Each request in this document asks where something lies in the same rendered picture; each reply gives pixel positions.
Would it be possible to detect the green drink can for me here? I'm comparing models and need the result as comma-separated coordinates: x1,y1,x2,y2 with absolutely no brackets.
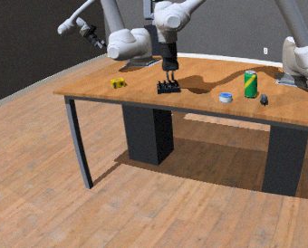
244,71,257,99

